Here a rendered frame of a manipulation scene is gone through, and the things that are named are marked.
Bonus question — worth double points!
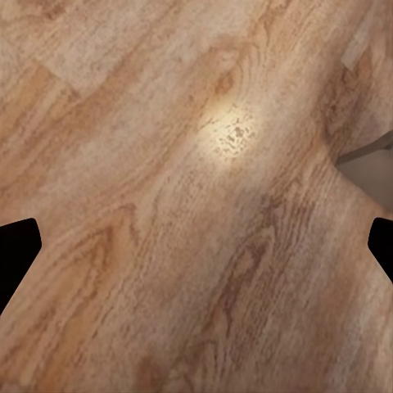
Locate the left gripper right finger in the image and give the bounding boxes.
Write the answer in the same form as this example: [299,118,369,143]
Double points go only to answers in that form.
[368,217,393,282]

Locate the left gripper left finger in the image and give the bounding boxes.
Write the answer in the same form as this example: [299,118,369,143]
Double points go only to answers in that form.
[0,218,42,314]

